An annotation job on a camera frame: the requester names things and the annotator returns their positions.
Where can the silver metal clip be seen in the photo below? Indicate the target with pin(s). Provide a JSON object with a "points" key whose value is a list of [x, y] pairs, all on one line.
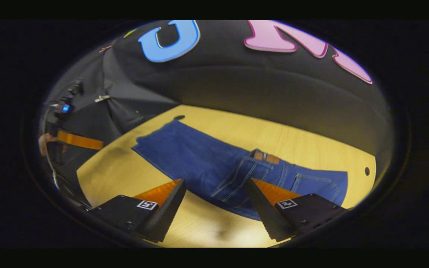
{"points": [[102, 98]]}

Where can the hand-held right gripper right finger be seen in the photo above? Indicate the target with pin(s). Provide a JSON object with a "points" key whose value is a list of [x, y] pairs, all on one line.
{"points": [[264, 212]]}

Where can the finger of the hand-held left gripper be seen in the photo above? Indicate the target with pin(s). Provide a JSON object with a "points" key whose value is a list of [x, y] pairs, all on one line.
{"points": [[80, 140]]}

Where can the blue denim jeans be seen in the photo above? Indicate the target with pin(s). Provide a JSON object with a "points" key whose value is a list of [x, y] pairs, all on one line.
{"points": [[199, 156]]}

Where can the orange clip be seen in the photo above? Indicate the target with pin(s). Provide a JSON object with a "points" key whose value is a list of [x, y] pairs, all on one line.
{"points": [[105, 48]]}

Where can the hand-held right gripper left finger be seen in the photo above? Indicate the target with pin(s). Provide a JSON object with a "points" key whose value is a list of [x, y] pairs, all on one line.
{"points": [[166, 214]]}

